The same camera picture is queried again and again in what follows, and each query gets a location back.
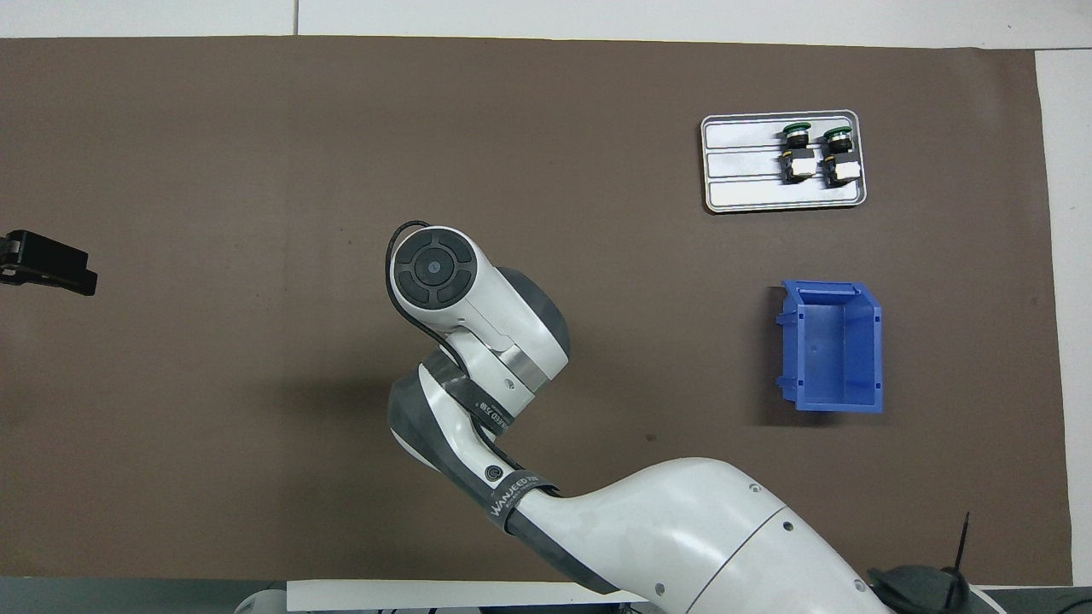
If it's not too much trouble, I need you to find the grey metal tray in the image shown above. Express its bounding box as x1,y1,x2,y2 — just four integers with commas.
700,109,868,215

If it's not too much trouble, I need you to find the brown table mat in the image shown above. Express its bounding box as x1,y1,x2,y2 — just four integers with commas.
0,36,1074,588

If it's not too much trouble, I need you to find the blue plastic bin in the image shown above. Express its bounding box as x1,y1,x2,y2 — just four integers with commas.
775,279,885,414

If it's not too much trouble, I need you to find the green push button switch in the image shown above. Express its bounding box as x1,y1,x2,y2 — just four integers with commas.
779,122,814,185
819,125,860,189

